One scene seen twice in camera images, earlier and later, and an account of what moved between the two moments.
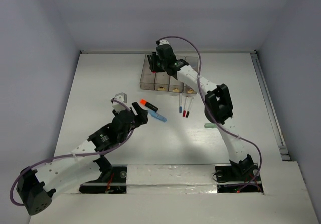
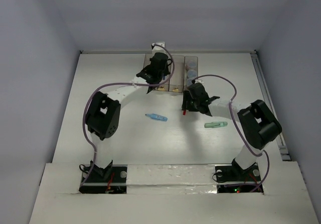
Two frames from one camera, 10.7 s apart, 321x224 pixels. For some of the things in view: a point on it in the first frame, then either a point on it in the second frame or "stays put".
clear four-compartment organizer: x=161 y=81 stays put
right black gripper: x=156 y=68 to x=187 y=97
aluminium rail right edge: x=274 y=115 stays put
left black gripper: x=141 y=114 to x=166 y=71
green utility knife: x=208 y=125 stays put
